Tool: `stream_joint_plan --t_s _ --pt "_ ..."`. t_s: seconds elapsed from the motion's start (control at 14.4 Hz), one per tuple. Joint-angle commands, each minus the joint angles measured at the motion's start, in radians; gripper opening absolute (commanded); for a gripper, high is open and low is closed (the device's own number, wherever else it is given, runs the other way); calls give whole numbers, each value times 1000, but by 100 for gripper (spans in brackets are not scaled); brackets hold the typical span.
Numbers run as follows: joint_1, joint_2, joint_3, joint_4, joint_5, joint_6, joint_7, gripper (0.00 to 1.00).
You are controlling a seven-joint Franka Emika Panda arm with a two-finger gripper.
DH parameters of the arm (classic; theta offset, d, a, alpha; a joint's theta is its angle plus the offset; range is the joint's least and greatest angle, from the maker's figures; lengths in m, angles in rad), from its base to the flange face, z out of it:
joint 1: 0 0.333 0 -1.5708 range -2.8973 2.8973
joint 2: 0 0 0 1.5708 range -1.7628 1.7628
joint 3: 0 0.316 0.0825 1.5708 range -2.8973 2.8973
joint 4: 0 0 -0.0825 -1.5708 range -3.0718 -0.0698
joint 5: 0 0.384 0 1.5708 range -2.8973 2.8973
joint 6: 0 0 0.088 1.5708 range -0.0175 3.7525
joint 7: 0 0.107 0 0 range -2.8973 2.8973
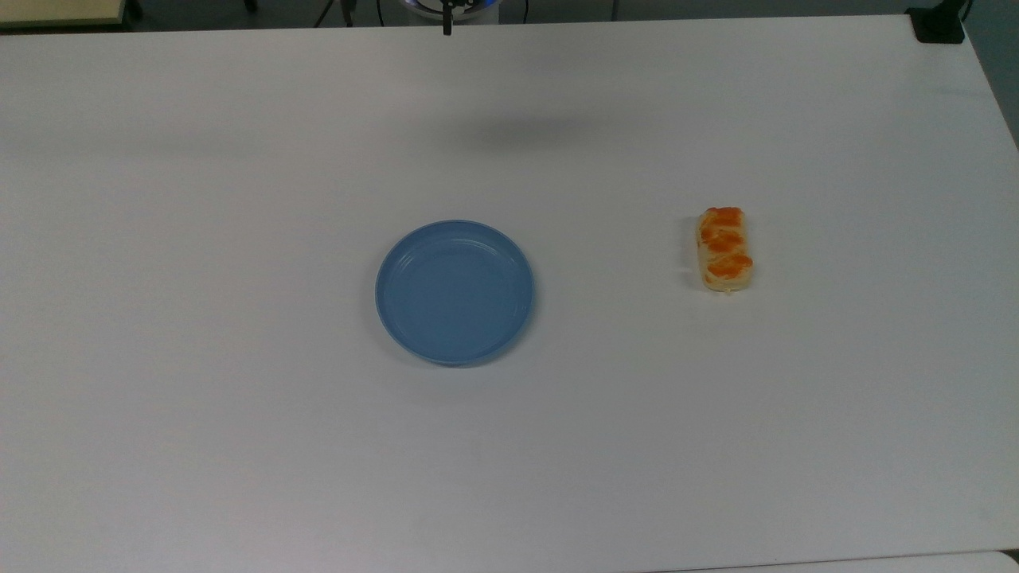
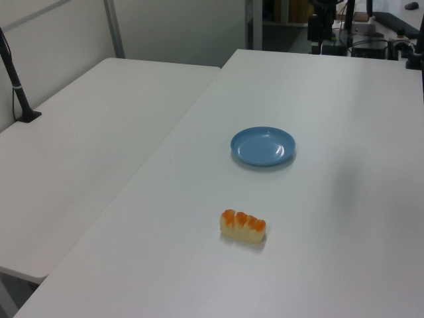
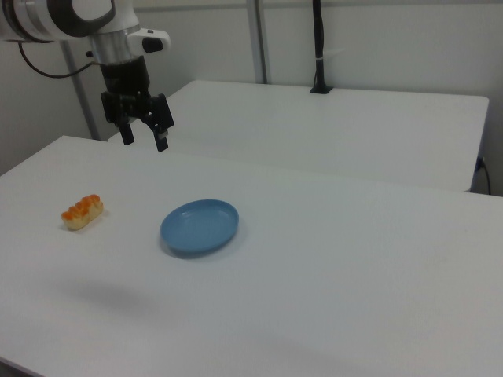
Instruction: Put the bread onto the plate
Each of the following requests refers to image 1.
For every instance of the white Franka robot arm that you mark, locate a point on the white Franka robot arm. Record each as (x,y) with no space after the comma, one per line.
(422,6)

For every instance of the blue round plate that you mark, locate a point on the blue round plate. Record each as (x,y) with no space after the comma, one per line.
(454,294)

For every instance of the black table clamp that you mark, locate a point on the black table clamp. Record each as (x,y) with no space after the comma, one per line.
(938,24)

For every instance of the orange glazed bread loaf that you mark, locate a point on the orange glazed bread loaf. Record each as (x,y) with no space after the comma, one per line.
(724,250)

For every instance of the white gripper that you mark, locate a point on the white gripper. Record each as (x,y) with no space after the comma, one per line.
(451,4)

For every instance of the beige wooden desk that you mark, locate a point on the beige wooden desk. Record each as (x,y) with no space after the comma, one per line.
(56,11)

